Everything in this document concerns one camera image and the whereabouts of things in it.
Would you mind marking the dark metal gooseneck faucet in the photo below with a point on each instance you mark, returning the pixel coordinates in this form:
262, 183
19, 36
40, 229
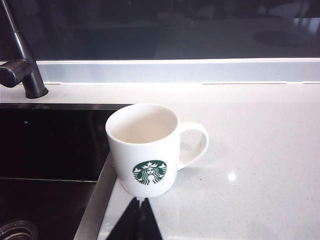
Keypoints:
27, 75

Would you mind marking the white stone backsplash ledge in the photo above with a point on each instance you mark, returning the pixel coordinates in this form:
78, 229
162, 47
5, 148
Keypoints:
175, 71

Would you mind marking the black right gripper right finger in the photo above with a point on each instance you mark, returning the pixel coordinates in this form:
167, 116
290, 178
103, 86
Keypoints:
148, 225

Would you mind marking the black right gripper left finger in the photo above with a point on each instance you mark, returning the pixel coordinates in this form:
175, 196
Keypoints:
128, 225

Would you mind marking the metal sink drain strainer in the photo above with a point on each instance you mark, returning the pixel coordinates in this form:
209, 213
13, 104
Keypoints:
17, 231

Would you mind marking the white Starbucks logo mug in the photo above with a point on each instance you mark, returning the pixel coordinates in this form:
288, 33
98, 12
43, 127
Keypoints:
145, 150

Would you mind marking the black undermount kitchen sink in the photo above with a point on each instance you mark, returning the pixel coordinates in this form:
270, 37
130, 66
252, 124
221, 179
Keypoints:
50, 150

